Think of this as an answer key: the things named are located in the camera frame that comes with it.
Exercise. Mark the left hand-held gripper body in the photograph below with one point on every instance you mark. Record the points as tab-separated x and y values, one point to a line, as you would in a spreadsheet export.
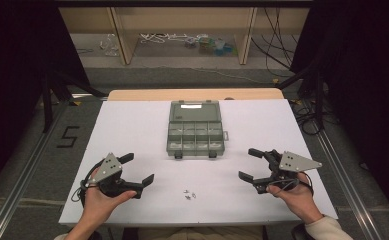
107	166

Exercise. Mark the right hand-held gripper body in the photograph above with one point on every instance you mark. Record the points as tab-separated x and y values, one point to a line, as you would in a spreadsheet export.
295	162

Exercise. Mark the grey clear compartment box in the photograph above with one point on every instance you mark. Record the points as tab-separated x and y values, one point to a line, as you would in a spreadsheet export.
195	133

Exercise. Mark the person's left hand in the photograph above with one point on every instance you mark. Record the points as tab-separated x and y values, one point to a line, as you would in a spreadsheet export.
98	203

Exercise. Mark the person's right hand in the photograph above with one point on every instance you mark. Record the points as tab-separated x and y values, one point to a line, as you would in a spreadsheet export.
295	200

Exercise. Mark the white table cover sheet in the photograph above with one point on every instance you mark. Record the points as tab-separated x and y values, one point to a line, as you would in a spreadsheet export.
148	133

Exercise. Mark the black metal stand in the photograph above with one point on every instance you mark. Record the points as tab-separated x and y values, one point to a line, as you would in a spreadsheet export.
47	106
318	96

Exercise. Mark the light wooden table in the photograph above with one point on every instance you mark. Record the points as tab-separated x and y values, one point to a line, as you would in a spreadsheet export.
195	94

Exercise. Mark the clear plastic wrappers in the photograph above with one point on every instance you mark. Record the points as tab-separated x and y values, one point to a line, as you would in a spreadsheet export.
109	45

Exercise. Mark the pile of coloured plastic things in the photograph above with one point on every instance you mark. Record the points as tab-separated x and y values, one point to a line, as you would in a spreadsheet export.
212	45

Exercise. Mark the black curtain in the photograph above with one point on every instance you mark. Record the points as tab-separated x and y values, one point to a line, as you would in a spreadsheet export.
15	66
365	66

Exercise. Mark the light wooden shelf unit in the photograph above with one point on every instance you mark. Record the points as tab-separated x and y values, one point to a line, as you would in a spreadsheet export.
182	20

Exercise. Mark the metal floor rail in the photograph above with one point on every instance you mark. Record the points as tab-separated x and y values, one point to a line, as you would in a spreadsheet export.
18	190
345	183

